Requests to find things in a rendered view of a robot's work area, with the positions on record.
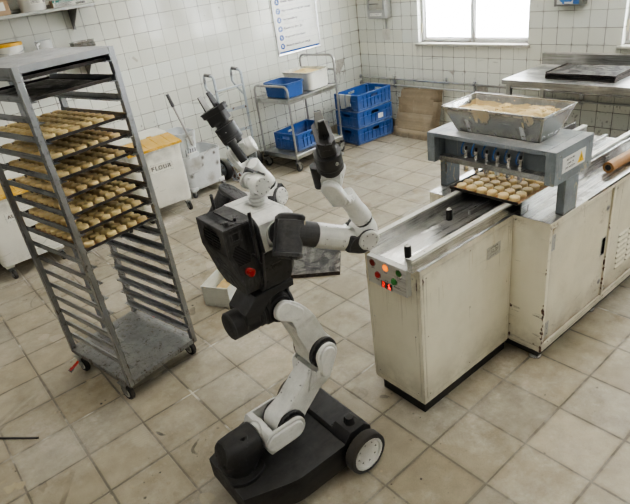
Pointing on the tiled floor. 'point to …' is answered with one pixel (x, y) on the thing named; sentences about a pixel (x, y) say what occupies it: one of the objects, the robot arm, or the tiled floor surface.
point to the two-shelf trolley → (291, 117)
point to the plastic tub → (217, 290)
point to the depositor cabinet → (574, 251)
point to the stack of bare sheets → (317, 263)
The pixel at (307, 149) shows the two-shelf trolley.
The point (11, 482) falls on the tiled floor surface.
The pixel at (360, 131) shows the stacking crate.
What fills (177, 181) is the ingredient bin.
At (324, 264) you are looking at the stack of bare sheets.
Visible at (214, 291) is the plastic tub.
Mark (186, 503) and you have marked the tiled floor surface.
